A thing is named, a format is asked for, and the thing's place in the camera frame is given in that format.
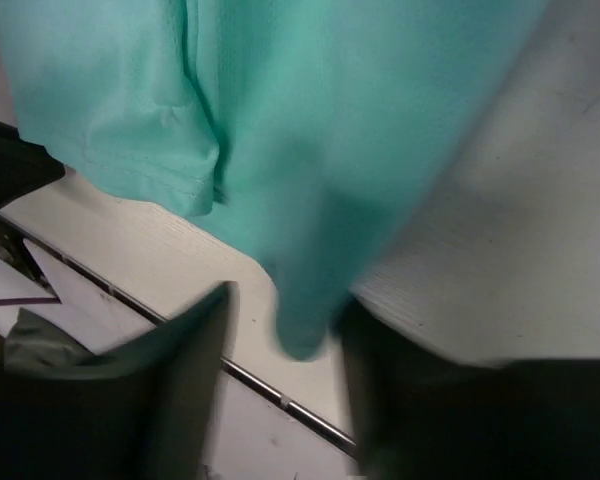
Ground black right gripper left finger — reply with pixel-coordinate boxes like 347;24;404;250
0;282;235;479

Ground teal green t-shirt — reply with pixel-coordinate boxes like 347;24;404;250
0;1;547;360

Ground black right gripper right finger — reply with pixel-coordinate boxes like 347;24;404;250
337;301;600;479

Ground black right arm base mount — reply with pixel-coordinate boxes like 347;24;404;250
0;218;48;287

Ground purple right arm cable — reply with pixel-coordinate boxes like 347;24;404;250
0;295;61;309

